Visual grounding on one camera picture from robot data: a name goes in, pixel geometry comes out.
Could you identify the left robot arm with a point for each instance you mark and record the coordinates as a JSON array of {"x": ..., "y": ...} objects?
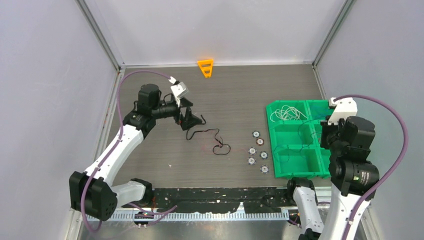
[{"x": 92, "y": 191}]

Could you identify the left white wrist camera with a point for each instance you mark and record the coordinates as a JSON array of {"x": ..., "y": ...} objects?
[{"x": 178, "y": 90}]

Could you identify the orange triangular plastic stand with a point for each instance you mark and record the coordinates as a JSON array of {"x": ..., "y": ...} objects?
[{"x": 206, "y": 67}]

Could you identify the aluminium rail frame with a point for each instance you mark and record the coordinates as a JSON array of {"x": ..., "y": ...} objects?
[{"x": 133, "y": 212}]

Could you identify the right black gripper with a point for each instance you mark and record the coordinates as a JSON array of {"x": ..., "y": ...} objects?
[{"x": 325, "y": 127}]

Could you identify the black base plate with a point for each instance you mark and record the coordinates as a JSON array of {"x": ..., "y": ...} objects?
[{"x": 219, "y": 200}]

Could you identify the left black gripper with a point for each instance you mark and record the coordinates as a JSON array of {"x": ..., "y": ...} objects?
[{"x": 189, "y": 120}]

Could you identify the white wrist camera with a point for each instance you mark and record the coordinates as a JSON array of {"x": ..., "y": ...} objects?
[
  {"x": 178, "y": 90},
  {"x": 343, "y": 108}
]

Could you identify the brown poker chip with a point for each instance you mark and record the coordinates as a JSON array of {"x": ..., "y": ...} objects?
[{"x": 259, "y": 141}]

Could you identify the green compartment bin tray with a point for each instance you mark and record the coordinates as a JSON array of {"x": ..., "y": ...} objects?
[{"x": 295, "y": 135}]

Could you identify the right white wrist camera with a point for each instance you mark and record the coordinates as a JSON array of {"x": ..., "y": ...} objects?
[{"x": 343, "y": 108}]

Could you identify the blue poker chip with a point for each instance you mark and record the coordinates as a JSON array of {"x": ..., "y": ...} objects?
[
  {"x": 263, "y": 155},
  {"x": 256, "y": 134},
  {"x": 264, "y": 169},
  {"x": 252, "y": 151},
  {"x": 251, "y": 161}
]

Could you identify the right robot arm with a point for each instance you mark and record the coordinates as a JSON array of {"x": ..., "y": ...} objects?
[{"x": 351, "y": 176}]

